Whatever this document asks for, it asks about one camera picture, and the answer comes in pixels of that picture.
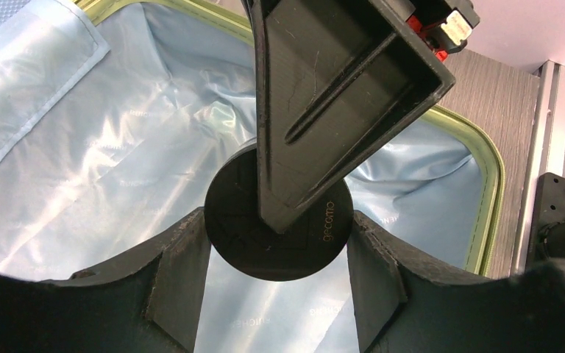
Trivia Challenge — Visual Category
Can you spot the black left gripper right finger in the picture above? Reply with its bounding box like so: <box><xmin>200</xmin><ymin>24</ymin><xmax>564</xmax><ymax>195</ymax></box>
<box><xmin>347</xmin><ymin>211</ymin><xmax>487</xmax><ymax>352</ymax></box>

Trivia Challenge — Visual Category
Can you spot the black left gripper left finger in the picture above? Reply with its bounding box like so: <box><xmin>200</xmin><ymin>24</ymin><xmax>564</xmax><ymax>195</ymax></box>
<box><xmin>70</xmin><ymin>207</ymin><xmax>211</xmax><ymax>352</ymax></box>

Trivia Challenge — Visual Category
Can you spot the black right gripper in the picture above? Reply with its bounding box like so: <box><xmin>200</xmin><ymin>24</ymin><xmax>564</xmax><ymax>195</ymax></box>
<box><xmin>244</xmin><ymin>0</ymin><xmax>480</xmax><ymax>232</ymax></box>

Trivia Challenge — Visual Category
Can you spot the black round jar lid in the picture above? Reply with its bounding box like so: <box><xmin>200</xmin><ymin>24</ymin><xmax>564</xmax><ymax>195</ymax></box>
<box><xmin>204</xmin><ymin>144</ymin><xmax>353</xmax><ymax>282</ymax></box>

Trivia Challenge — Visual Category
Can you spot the green ribbed hard-shell suitcase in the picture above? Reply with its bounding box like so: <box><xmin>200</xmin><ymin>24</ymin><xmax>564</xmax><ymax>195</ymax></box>
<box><xmin>0</xmin><ymin>0</ymin><xmax>505</xmax><ymax>353</ymax></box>

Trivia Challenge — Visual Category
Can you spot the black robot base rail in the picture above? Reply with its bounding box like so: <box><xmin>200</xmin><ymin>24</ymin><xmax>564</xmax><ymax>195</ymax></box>
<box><xmin>525</xmin><ymin>172</ymin><xmax>565</xmax><ymax>268</ymax></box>

